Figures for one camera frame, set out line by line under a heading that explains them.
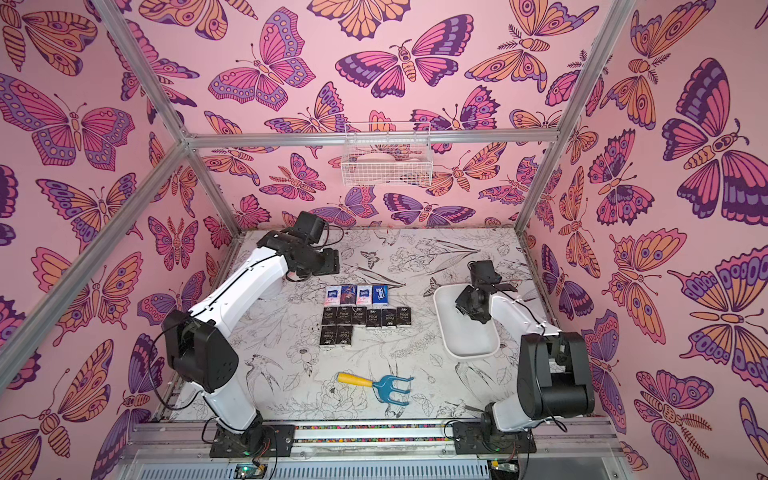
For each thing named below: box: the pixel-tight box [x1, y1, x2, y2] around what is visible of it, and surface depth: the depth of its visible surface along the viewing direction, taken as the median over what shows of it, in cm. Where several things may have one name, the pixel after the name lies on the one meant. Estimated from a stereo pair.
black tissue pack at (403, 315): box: [396, 307, 411, 325], surface depth 96 cm
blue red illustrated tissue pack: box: [340, 284, 357, 305], surface depth 100 cm
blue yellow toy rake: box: [337, 372, 414, 406], surface depth 84 cm
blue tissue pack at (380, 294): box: [372, 285, 389, 304], surface depth 100 cm
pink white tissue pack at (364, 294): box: [356, 284, 373, 305], surface depth 100 cm
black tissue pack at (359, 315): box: [351, 306, 367, 326], surface depth 97 cm
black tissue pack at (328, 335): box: [320, 325, 336, 345], surface depth 92 cm
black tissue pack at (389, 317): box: [382, 308, 397, 327], surface depth 96 cm
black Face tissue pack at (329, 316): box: [322, 307, 337, 325], surface depth 96 cm
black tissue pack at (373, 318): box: [366, 309, 382, 327], surface depth 96 cm
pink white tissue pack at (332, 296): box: [324, 286, 342, 307], surface depth 100 cm
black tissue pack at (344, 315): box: [336, 306, 352, 325], surface depth 96 cm
